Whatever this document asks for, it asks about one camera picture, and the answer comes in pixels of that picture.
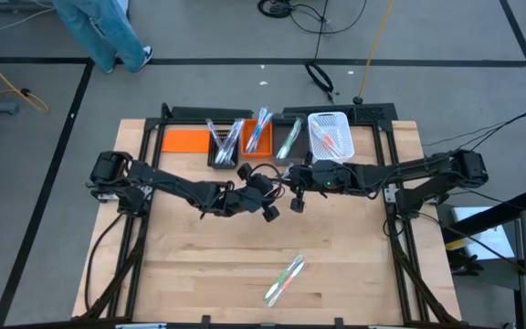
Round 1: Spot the white paper sheet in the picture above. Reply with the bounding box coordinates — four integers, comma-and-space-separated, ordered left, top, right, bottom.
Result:
449, 205, 516, 262

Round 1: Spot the black floor cable bundle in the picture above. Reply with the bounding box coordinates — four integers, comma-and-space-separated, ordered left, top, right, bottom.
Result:
257, 0, 368, 37

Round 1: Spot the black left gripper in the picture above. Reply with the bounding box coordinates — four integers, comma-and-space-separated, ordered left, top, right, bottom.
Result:
225, 162, 288, 224

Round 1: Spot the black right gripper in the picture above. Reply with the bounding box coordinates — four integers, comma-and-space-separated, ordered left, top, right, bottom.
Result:
279, 152, 354, 215

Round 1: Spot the white perforated basket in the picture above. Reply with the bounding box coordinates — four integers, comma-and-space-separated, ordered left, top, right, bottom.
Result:
307, 111, 356, 165

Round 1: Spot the orange toothbrush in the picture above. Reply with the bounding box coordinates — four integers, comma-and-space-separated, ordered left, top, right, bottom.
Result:
265, 259, 309, 308
310, 122, 340, 152
317, 121, 344, 150
312, 127, 345, 157

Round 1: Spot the yellow hanging cable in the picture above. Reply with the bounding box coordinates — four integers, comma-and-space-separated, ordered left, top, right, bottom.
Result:
357, 0, 395, 105

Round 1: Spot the orange flat tray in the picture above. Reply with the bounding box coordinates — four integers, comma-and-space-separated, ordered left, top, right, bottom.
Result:
160, 129, 213, 154

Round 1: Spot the black perforated mount plate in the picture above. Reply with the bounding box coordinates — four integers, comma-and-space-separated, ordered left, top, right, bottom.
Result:
282, 101, 399, 128

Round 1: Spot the black aluminium rig frame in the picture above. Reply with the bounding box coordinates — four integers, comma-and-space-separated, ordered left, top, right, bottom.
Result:
73, 102, 463, 329

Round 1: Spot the person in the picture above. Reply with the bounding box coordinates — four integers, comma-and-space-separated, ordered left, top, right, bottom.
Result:
51, 0, 155, 75

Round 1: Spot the black coiled cable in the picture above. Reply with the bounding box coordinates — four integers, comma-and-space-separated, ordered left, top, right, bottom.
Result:
303, 0, 336, 104

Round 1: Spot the black diagonal bar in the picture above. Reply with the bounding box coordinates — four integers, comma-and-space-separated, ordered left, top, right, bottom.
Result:
440, 186, 526, 243

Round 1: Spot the black slotted basket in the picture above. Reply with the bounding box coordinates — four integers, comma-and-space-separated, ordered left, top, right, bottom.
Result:
206, 119, 241, 170

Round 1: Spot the grey plastic bin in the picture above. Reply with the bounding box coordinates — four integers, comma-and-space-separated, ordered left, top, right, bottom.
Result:
270, 112, 311, 166

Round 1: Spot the black cable clump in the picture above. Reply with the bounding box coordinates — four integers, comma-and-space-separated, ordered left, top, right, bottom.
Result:
447, 249, 486, 278

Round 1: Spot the yellow floor cable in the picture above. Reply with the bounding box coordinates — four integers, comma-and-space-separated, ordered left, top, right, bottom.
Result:
0, 42, 50, 114

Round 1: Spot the orange plastic basket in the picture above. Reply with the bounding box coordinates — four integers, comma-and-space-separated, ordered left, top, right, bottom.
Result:
239, 117, 274, 160

